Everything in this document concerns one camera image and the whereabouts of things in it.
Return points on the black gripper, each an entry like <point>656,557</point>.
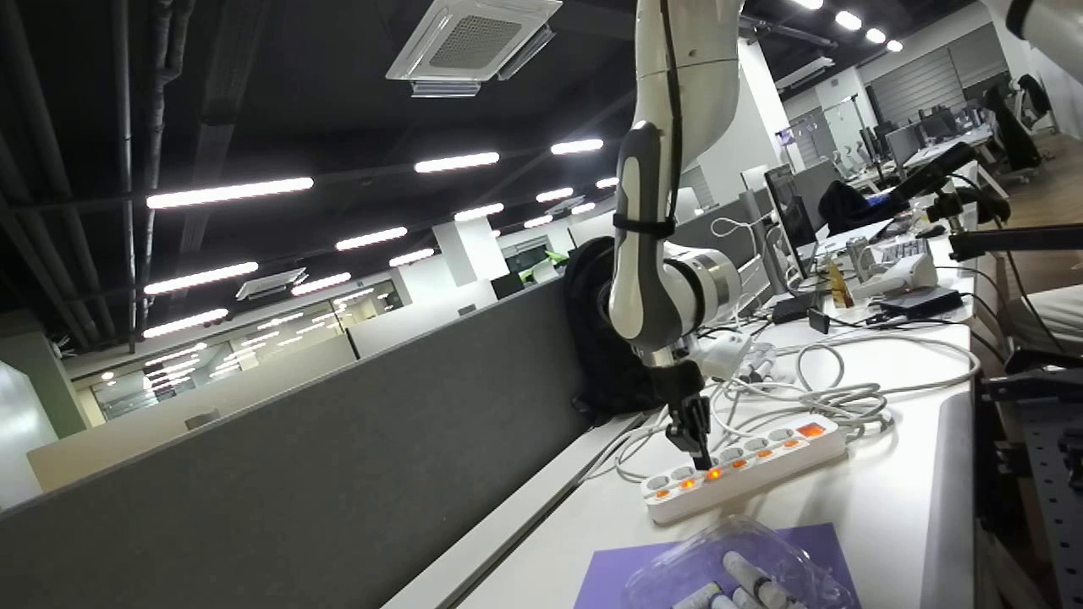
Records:
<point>679,394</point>

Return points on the white power strip orange switches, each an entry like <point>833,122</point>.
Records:
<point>767,461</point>

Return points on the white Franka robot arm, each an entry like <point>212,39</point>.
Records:
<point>668,171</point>

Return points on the clear bag with white chargers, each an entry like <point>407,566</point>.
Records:
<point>732,359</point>

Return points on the clear bag of white adapters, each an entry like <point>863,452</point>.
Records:
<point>732,575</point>

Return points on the small yellow bottle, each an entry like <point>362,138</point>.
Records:
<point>838,284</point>

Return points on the black computer monitor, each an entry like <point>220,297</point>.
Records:
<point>793,208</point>

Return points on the black flat pad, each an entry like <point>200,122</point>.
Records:
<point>917,301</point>

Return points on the white box device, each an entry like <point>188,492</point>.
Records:
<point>893,264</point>

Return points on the fluorescent ceiling light tube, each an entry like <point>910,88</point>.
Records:
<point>454,165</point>
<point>182,322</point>
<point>200,279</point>
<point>231,192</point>
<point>577,146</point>
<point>369,239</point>

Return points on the grey desk partition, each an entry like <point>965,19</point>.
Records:
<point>316,476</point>

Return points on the ceiling air conditioner unit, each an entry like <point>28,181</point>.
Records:
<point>476,42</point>

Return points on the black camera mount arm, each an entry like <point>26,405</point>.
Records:
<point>1004,239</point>

